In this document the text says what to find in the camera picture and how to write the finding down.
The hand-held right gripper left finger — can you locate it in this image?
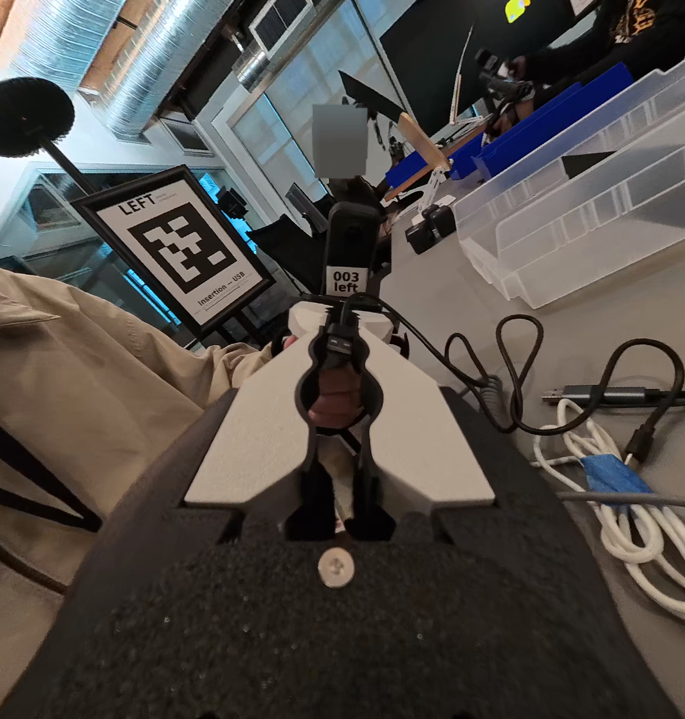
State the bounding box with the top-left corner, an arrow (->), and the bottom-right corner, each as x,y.
184,330 -> 337,541

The white USB cable blue tape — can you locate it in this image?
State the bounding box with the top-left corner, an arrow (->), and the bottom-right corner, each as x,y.
532,398 -> 685,625

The black tripod camera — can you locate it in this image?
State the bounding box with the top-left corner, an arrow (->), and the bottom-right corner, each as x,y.
216,185 -> 249,221

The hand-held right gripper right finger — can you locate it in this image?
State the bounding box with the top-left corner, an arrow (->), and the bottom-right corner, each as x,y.
345,336 -> 496,541

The person's left hand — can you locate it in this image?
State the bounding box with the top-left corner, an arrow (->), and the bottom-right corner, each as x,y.
308,368 -> 372,432

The framed black white marker sign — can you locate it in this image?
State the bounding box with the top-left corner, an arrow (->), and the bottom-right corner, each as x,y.
73,164 -> 276,340

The grey metal USB hub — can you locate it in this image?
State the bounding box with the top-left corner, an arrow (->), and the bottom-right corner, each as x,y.
542,383 -> 685,407

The silver ventilation duct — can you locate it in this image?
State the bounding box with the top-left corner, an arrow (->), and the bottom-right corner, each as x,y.
103,0 -> 236,141

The black bag strap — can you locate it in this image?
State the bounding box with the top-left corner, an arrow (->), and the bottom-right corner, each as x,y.
0,413 -> 104,534

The wooden book stand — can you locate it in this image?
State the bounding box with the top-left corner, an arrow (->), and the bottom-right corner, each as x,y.
398,111 -> 461,222

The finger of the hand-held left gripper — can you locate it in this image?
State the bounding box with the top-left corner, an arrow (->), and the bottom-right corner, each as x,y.
288,301 -> 328,354
355,312 -> 395,345

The person's left forearm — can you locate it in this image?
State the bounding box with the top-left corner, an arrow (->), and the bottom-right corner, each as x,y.
0,264 -> 278,428

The black office chair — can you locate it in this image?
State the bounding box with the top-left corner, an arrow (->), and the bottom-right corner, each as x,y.
247,182 -> 328,288

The black round floor lamp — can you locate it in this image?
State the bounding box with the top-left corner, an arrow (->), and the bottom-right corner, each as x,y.
0,78 -> 99,194

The thin black USB cable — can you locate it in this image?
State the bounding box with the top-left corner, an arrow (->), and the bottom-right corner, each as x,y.
323,295 -> 602,439

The blue plastic bin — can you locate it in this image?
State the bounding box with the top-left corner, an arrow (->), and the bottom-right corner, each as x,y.
472,62 -> 647,176
384,136 -> 486,191

